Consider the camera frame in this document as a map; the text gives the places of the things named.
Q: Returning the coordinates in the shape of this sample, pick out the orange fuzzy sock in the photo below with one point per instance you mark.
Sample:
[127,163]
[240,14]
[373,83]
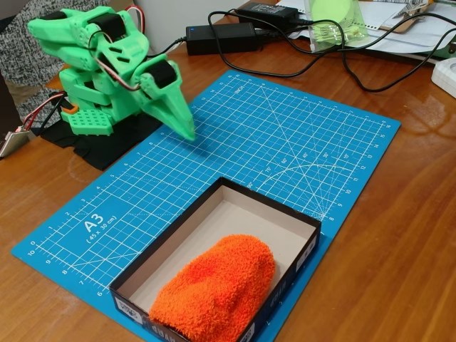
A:
[217,288]

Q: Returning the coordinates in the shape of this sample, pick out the green 3D-printed robot arm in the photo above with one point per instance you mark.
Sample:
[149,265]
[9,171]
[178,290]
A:
[53,30]

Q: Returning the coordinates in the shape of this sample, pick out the white moulded plastic object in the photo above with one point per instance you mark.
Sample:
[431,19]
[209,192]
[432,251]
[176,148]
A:
[445,76]

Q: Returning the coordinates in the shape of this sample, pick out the large black power adapter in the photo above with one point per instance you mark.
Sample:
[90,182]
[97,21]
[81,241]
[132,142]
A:
[221,39]

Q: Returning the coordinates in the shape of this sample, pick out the blue A3 cutting mat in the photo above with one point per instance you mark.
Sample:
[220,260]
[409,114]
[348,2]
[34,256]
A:
[285,124]

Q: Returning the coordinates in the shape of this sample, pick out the black cardboard box white inside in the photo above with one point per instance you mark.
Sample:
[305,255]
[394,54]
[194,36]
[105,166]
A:
[213,221]

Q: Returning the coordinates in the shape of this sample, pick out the slim black power adapter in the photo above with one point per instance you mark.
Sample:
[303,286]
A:
[267,10]

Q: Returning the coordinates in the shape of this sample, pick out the grey speckled fabric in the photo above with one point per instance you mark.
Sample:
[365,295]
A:
[21,64]

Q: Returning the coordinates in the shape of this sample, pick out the silver flat device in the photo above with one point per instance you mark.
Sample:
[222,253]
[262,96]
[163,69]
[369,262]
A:
[12,142]

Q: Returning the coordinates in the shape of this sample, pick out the clear bag green contents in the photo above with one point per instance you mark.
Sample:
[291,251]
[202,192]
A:
[335,28]

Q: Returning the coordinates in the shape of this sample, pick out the white paper sheets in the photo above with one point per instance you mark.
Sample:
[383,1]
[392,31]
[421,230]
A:
[402,39]

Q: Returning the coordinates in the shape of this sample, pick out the silver binder clip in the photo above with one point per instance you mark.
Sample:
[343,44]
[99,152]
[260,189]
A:
[413,9]

